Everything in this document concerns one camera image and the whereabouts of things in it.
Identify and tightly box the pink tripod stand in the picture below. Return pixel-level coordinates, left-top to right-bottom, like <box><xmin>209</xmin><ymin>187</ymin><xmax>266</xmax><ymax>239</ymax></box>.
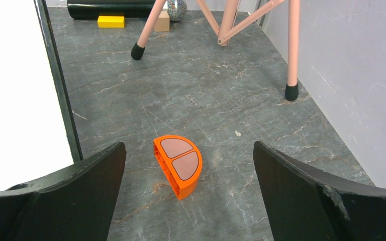
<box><xmin>131</xmin><ymin>0</ymin><xmax>301</xmax><ymax>101</ymax></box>

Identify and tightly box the white whiteboard black frame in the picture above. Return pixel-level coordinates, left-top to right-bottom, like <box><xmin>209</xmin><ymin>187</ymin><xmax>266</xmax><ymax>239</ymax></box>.
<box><xmin>0</xmin><ymin>1</ymin><xmax>82</xmax><ymax>191</ymax></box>

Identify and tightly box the orange semicircle brick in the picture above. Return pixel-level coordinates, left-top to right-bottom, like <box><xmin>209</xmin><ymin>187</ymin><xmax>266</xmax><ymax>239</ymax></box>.
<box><xmin>153</xmin><ymin>135</ymin><xmax>203</xmax><ymax>200</ymax></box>

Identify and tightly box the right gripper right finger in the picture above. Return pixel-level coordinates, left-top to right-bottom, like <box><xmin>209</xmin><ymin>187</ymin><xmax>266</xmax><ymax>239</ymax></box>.
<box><xmin>253</xmin><ymin>141</ymin><xmax>386</xmax><ymax>240</ymax></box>

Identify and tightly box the yellow rectangular block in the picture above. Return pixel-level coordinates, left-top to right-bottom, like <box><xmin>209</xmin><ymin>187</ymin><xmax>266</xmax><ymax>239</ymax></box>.
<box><xmin>97</xmin><ymin>16</ymin><xmax>125</xmax><ymax>28</ymax></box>

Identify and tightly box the tan wooden cube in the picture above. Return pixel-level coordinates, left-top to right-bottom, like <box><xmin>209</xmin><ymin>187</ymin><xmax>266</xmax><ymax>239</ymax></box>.
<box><xmin>154</xmin><ymin>10</ymin><xmax>170</xmax><ymax>32</ymax></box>

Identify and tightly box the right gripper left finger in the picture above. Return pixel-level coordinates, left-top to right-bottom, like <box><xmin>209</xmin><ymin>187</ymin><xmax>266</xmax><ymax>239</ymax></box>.
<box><xmin>0</xmin><ymin>142</ymin><xmax>126</xmax><ymax>240</ymax></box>

